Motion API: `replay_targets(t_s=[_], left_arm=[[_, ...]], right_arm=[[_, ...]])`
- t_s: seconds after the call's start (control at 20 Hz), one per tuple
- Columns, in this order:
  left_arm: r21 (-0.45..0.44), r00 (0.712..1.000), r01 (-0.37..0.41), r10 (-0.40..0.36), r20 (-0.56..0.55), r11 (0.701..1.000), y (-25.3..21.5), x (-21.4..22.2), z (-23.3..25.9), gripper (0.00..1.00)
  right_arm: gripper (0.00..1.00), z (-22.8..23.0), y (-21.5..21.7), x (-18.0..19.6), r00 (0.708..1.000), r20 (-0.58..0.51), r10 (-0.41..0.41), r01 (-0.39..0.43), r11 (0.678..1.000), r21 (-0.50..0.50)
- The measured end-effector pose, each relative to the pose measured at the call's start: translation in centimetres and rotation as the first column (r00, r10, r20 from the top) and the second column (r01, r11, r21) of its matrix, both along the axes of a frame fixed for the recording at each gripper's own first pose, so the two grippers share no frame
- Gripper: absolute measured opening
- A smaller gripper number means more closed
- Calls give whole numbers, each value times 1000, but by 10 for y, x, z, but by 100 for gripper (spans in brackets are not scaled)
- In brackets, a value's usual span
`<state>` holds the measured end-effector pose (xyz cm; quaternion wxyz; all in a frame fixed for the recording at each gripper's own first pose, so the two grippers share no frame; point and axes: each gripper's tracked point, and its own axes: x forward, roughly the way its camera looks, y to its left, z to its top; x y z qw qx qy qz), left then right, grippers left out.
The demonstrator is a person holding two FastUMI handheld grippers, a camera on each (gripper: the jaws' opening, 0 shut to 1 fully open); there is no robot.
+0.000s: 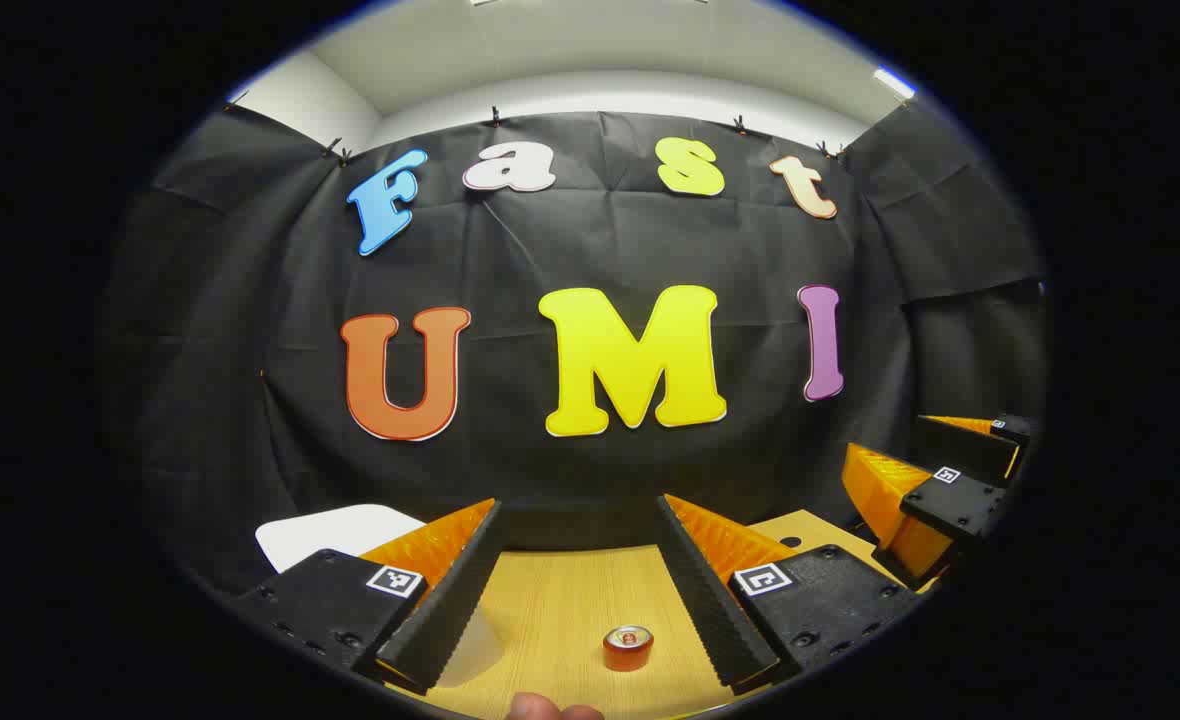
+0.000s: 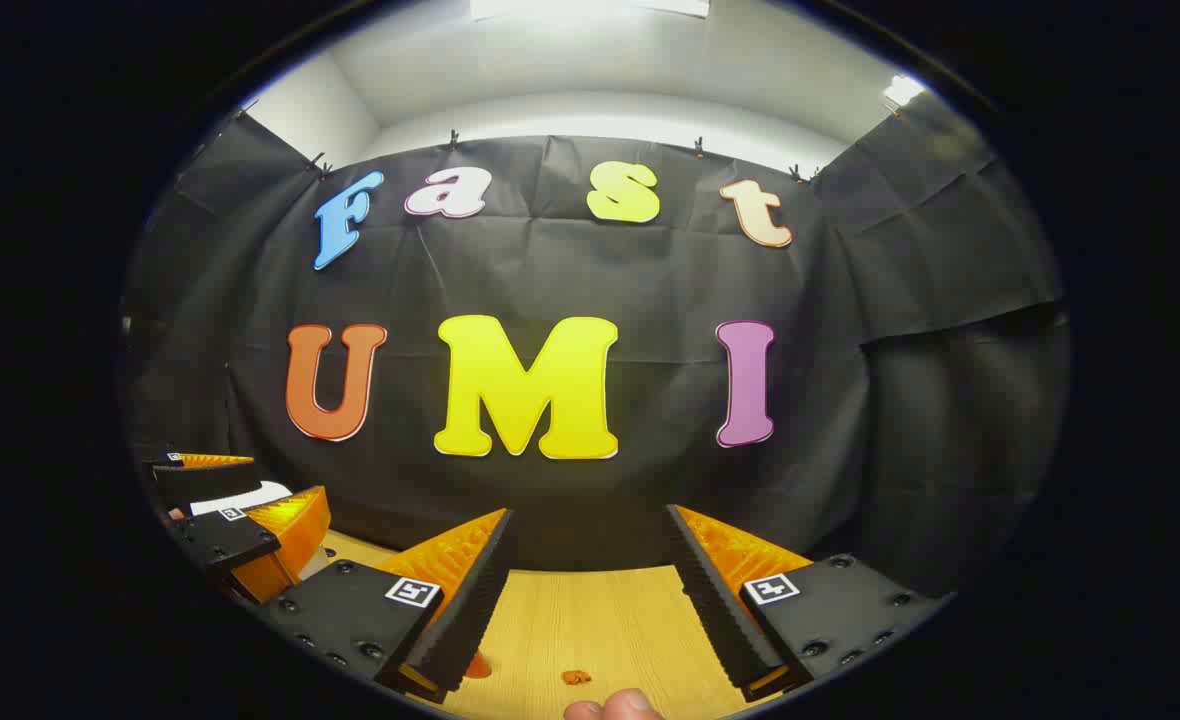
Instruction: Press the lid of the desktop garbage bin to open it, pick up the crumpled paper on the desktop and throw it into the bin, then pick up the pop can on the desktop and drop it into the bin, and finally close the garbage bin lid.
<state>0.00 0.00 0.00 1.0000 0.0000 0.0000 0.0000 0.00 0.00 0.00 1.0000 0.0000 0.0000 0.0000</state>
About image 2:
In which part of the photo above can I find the white desktop garbage bin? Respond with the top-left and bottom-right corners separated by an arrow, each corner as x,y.
190,481 -> 294,517

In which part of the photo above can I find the wooden desktop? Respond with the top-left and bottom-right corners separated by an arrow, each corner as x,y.
320,530 -> 771,720

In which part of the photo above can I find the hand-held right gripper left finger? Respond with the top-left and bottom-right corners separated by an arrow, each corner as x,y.
255,507 -> 516,706

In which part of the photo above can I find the black backdrop cloth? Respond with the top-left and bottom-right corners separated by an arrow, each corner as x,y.
120,95 -> 1071,601

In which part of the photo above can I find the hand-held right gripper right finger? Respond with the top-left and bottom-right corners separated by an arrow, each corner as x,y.
665,503 -> 956,703

